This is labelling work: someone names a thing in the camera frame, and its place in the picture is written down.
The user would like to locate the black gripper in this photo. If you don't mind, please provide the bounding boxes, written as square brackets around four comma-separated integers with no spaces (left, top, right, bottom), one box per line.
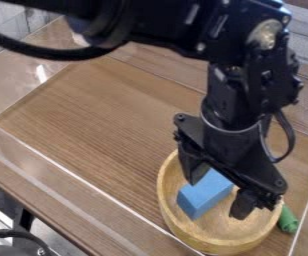
[174,113,287,220]

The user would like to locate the blue rectangular block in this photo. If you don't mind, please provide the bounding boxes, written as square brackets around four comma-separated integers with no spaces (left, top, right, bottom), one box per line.
[176,169,234,220]

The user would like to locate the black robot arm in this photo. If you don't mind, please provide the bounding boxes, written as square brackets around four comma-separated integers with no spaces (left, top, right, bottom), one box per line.
[0,0,302,219]

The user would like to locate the brown wooden bowl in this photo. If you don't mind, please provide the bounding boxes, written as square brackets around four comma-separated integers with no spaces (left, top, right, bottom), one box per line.
[156,150,282,256]

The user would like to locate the small green object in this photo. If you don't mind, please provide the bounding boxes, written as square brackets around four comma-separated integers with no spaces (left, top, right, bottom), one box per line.
[278,205,299,234]

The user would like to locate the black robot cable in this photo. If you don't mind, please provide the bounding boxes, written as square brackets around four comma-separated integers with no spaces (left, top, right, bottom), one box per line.
[257,109,297,165]

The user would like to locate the black cable under table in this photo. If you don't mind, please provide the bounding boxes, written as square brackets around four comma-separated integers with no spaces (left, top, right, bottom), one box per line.
[0,228,51,256]

